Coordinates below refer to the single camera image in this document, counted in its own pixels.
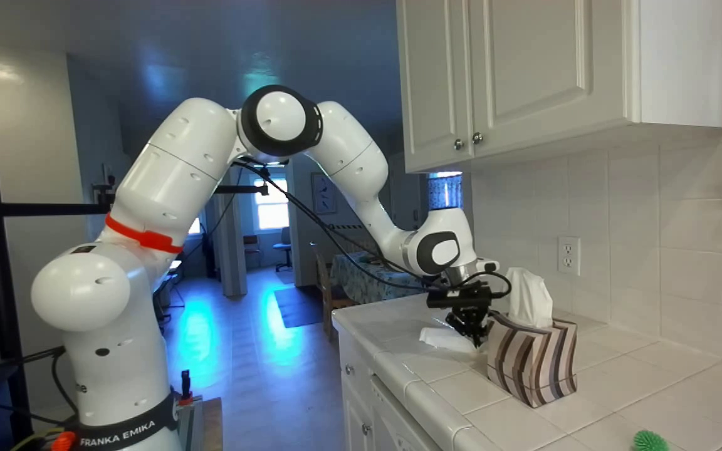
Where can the dark floor rug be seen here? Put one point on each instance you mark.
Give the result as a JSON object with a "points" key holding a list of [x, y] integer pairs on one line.
{"points": [[299, 306]]}

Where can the bright room window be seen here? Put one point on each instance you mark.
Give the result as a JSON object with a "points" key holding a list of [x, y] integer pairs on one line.
{"points": [[271, 214]]}

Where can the round metal cabinet knob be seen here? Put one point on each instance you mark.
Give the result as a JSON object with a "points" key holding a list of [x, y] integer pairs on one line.
{"points": [[459, 144], [478, 139]]}

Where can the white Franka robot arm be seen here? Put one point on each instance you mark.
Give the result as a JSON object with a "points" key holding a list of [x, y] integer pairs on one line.
{"points": [[177, 165]]}

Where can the white tissue in box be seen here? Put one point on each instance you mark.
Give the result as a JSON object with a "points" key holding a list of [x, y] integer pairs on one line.
{"points": [[533, 295]]}

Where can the brown striped tissue box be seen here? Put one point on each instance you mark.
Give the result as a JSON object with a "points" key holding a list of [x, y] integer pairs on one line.
{"points": [[533, 358]]}

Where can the small green object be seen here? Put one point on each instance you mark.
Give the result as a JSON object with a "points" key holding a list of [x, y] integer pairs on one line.
{"points": [[650, 440]]}

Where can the white counter base cabinet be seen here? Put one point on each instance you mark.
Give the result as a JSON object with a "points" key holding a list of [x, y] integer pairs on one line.
{"points": [[363, 408]]}

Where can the bed with patterned bedding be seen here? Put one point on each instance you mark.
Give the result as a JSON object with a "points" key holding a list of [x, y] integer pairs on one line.
{"points": [[363, 279]]}

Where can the orange red plug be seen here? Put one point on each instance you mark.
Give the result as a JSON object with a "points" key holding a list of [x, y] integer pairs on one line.
{"points": [[64, 440]]}

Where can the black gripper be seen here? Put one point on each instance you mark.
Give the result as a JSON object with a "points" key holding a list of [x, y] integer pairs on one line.
{"points": [[472, 301]]}

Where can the white wall outlet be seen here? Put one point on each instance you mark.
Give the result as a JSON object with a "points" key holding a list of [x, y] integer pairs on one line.
{"points": [[571, 254]]}

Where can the white upper wall cabinet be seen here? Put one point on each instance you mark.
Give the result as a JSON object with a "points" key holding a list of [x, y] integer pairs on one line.
{"points": [[682, 57]]}

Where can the blue tinted small window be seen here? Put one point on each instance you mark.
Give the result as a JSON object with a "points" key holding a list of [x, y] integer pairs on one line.
{"points": [[445, 190]]}

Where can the black horizontal boom bar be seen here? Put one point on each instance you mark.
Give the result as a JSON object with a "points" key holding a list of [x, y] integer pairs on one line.
{"points": [[240, 190]]}

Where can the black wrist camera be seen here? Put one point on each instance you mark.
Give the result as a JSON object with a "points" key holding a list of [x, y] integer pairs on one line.
{"points": [[442, 295]]}

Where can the robot mounting table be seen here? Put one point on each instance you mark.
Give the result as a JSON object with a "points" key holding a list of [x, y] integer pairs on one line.
{"points": [[202, 427]]}

